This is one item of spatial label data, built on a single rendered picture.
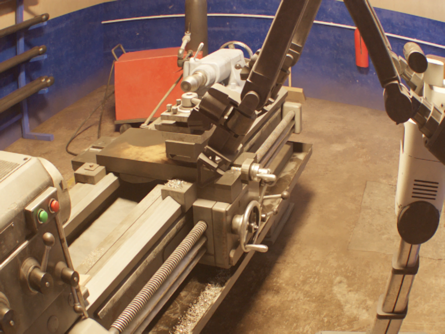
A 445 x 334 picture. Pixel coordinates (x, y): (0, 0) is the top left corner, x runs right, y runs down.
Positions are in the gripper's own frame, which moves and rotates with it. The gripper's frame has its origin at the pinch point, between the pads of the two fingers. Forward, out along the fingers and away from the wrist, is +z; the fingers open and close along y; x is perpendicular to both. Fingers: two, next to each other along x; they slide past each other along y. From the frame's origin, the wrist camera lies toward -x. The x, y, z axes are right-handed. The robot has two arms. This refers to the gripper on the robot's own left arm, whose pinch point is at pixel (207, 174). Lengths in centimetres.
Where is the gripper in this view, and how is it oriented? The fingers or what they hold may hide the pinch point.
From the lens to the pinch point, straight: 130.6
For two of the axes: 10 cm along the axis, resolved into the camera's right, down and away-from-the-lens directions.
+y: -2.9, 4.2, -8.6
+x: 8.4, 5.4, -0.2
